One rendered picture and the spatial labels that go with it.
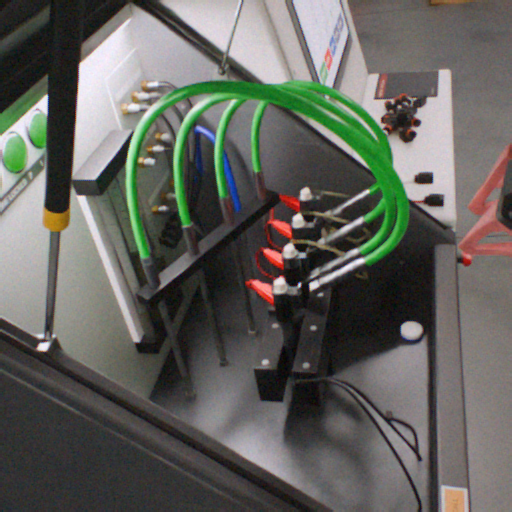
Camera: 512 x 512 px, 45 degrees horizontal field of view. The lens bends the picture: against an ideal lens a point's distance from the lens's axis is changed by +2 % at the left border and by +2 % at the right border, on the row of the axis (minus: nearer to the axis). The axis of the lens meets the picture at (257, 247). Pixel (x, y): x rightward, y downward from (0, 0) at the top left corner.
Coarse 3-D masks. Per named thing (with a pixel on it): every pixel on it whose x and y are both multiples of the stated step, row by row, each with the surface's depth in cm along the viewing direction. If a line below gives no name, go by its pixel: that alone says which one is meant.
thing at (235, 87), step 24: (168, 96) 73; (192, 96) 72; (264, 96) 70; (288, 96) 70; (144, 120) 76; (336, 120) 70; (360, 144) 71; (384, 168) 72; (408, 216) 76; (144, 240) 89
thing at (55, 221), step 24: (72, 0) 33; (72, 24) 34; (48, 48) 36; (72, 48) 35; (48, 72) 37; (72, 72) 36; (48, 96) 38; (72, 96) 37; (48, 120) 39; (72, 120) 39; (48, 144) 40; (72, 144) 40; (48, 168) 41; (72, 168) 42; (48, 192) 43; (48, 216) 44; (48, 264) 49; (48, 288) 51; (48, 312) 53; (48, 336) 56
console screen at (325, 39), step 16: (288, 0) 113; (304, 0) 122; (320, 0) 134; (336, 0) 149; (304, 16) 121; (320, 16) 132; (336, 16) 146; (304, 32) 119; (320, 32) 130; (336, 32) 144; (304, 48) 117; (320, 48) 128; (336, 48) 141; (320, 64) 126; (336, 64) 139; (320, 80) 124; (336, 80) 137
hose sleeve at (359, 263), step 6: (360, 258) 82; (348, 264) 84; (354, 264) 83; (360, 264) 82; (366, 264) 82; (336, 270) 85; (342, 270) 84; (348, 270) 83; (354, 270) 83; (360, 270) 83; (324, 276) 86; (330, 276) 85; (336, 276) 84; (342, 276) 84; (348, 276) 84; (324, 282) 86; (330, 282) 85; (336, 282) 85; (324, 288) 86
